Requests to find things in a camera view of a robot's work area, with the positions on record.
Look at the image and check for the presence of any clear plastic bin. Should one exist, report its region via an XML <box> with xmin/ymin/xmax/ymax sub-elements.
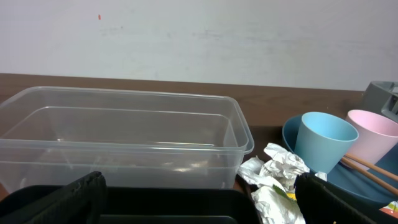
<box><xmin>1</xmin><ymin>86</ymin><xmax>254</xmax><ymax>193</ymax></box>

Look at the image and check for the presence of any black plastic tray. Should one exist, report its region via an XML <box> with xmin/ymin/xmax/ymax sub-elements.
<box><xmin>0</xmin><ymin>185</ymin><xmax>262</xmax><ymax>224</ymax></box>

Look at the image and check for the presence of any brown serving tray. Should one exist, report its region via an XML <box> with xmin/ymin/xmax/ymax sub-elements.
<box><xmin>233</xmin><ymin>175</ymin><xmax>397</xmax><ymax>223</ymax></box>

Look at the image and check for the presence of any grey dishwasher rack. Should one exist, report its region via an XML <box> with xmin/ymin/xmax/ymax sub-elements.
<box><xmin>359</xmin><ymin>81</ymin><xmax>397</xmax><ymax>122</ymax></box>

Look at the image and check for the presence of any pink cup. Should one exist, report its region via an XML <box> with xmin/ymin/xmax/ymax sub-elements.
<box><xmin>346</xmin><ymin>110</ymin><xmax>397</xmax><ymax>165</ymax></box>

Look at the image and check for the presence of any wooden chopstick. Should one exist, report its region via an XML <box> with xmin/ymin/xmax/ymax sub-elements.
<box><xmin>344</xmin><ymin>153</ymin><xmax>397</xmax><ymax>181</ymax></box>
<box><xmin>341</xmin><ymin>156</ymin><xmax>397</xmax><ymax>195</ymax></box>

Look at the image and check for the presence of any yellow green snack wrapper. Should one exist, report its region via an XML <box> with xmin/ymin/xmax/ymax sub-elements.
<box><xmin>272</xmin><ymin>184</ymin><xmax>297</xmax><ymax>202</ymax></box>

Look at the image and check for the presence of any white paper napkin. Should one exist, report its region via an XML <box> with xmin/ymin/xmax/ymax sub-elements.
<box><xmin>238</xmin><ymin>143</ymin><xmax>310</xmax><ymax>224</ymax></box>

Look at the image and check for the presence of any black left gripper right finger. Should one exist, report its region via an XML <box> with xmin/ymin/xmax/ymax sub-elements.
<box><xmin>294</xmin><ymin>173</ymin><xmax>374</xmax><ymax>224</ymax></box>

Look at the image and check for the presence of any light blue cup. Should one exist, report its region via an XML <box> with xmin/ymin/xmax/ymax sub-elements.
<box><xmin>294</xmin><ymin>112</ymin><xmax>359</xmax><ymax>174</ymax></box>

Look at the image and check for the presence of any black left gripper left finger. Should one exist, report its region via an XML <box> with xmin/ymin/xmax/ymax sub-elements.
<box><xmin>1</xmin><ymin>171</ymin><xmax>108</xmax><ymax>224</ymax></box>

